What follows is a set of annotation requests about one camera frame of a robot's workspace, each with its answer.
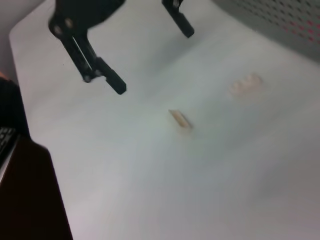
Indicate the black computer keyboard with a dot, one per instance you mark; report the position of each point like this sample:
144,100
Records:
5,140

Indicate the grey perforated plastic basket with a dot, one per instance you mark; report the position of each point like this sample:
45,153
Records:
275,25

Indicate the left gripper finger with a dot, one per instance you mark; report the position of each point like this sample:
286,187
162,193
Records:
180,20

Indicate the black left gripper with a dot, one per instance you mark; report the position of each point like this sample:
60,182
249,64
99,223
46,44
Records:
80,15

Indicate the brown black background object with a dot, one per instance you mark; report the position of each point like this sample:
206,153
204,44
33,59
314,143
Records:
12,105

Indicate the white narrow toy brick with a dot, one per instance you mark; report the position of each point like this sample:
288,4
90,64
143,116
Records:
181,121

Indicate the dark brown wooden desk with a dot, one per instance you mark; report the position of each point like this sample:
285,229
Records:
30,200

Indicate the off-white plate toy brick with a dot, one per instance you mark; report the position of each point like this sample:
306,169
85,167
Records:
246,85

